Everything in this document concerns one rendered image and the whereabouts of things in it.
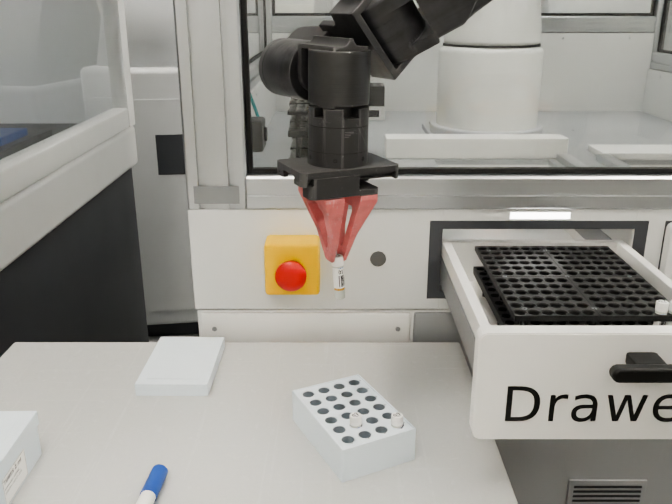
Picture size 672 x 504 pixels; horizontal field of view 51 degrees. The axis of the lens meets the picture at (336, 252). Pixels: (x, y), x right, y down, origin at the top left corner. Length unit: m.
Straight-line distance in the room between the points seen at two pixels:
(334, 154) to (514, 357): 0.24
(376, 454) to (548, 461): 0.48
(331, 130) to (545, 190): 0.40
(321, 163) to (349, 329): 0.40
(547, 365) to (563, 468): 0.52
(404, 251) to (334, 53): 0.40
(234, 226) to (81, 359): 0.27
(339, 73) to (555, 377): 0.33
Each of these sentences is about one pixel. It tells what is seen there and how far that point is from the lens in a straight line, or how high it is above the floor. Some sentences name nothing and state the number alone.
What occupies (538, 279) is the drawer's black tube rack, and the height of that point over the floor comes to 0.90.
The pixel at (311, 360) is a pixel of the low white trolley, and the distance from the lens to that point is 0.94.
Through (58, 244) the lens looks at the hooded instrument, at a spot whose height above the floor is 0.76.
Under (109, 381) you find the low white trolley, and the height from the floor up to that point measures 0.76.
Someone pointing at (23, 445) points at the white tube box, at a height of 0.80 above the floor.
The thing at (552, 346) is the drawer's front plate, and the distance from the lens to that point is 0.66.
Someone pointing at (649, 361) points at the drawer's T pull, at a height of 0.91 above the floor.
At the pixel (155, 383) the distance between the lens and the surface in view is 0.88.
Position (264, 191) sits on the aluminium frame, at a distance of 0.94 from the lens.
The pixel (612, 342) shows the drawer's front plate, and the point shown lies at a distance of 0.67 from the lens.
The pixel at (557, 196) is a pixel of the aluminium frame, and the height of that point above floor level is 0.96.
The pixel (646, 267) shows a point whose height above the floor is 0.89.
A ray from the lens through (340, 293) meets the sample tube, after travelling 0.71.
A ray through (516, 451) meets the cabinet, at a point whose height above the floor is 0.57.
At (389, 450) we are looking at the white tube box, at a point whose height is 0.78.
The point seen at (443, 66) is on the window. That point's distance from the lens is 0.93.
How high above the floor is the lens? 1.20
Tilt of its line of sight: 19 degrees down
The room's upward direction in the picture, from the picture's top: straight up
